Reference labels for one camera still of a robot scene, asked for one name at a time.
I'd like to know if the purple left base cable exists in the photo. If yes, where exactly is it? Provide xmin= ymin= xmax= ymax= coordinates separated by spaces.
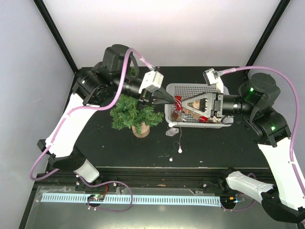
xmin=78 ymin=176 xmax=133 ymax=212

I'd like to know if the white plastic basket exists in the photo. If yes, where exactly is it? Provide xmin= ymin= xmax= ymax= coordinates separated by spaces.
xmin=164 ymin=83 xmax=234 ymax=129

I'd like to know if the red gift box ornament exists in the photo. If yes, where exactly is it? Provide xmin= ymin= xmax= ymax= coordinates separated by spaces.
xmin=175 ymin=96 xmax=181 ymax=102

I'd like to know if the wooden tree base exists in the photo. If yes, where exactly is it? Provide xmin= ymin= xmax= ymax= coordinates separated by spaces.
xmin=132 ymin=122 xmax=150 ymax=138

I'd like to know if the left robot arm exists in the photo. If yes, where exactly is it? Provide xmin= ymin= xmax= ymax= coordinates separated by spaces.
xmin=30 ymin=44 xmax=175 ymax=190

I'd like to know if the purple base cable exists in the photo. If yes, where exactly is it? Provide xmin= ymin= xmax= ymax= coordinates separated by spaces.
xmin=78 ymin=176 xmax=133 ymax=212
xmin=220 ymin=173 xmax=258 ymax=213

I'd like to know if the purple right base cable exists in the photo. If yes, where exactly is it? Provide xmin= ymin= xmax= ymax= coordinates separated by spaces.
xmin=220 ymin=173 xmax=258 ymax=213

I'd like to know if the brown pine cone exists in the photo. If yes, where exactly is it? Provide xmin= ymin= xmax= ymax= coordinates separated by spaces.
xmin=170 ymin=112 xmax=180 ymax=122

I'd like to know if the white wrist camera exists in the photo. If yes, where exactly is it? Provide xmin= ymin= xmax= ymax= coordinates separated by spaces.
xmin=203 ymin=68 xmax=224 ymax=94
xmin=139 ymin=71 xmax=164 ymax=93

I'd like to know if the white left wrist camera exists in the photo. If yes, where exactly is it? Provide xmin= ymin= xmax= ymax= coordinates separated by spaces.
xmin=139 ymin=71 xmax=164 ymax=93

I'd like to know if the clear battery box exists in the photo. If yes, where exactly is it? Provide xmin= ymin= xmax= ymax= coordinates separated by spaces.
xmin=165 ymin=127 xmax=179 ymax=136

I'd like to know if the black aluminium rail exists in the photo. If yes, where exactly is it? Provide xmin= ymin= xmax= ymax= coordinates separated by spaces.
xmin=49 ymin=167 xmax=275 ymax=194

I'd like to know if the red poinsettia ornament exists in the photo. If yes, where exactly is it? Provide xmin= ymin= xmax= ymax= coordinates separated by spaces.
xmin=199 ymin=116 xmax=208 ymax=122

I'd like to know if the black frame post left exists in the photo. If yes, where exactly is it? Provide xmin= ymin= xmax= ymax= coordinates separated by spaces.
xmin=33 ymin=0 xmax=78 ymax=73

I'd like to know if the white slotted cable duct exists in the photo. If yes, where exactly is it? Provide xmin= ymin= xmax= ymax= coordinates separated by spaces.
xmin=41 ymin=193 xmax=221 ymax=207

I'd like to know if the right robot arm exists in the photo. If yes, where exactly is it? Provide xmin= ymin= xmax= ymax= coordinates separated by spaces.
xmin=181 ymin=73 xmax=305 ymax=224

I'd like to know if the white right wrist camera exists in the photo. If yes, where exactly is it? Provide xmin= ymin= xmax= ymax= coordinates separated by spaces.
xmin=203 ymin=68 xmax=224 ymax=94

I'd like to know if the small green christmas tree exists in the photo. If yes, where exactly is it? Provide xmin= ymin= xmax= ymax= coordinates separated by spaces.
xmin=109 ymin=66 xmax=164 ymax=131

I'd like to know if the white ball light string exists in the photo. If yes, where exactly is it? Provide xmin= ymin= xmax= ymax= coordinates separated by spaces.
xmin=168 ymin=97 xmax=185 ymax=163

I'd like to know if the black frame post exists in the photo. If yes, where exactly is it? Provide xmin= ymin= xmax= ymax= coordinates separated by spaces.
xmin=246 ymin=0 xmax=290 ymax=66
xmin=33 ymin=0 xmax=78 ymax=73

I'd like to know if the black frame post right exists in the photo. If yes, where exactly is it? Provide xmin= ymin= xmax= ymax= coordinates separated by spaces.
xmin=246 ymin=0 xmax=290 ymax=66

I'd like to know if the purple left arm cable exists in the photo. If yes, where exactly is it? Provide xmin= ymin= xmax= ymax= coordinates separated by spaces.
xmin=29 ymin=47 xmax=158 ymax=181

